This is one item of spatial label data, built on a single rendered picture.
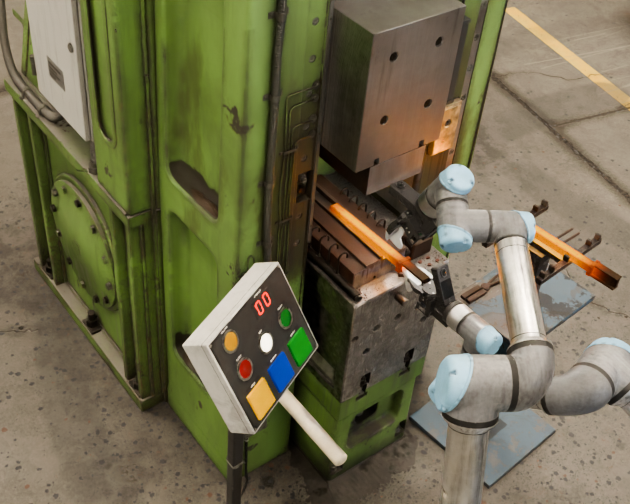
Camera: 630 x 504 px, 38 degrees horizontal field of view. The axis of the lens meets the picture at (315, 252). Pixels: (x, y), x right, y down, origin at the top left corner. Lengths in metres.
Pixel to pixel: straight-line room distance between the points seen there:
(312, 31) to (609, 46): 4.23
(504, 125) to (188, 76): 2.97
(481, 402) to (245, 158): 0.87
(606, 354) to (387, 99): 0.82
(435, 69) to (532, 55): 3.63
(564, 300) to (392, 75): 1.19
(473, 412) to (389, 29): 0.90
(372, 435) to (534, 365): 1.49
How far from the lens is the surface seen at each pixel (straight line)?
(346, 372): 2.84
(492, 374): 1.85
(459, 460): 1.93
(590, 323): 4.13
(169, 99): 2.57
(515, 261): 2.03
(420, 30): 2.25
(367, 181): 2.41
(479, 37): 2.68
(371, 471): 3.38
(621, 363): 2.32
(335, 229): 2.75
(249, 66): 2.14
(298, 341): 2.36
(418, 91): 2.35
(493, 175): 4.80
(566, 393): 2.24
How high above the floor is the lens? 2.77
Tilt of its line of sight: 42 degrees down
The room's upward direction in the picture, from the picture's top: 6 degrees clockwise
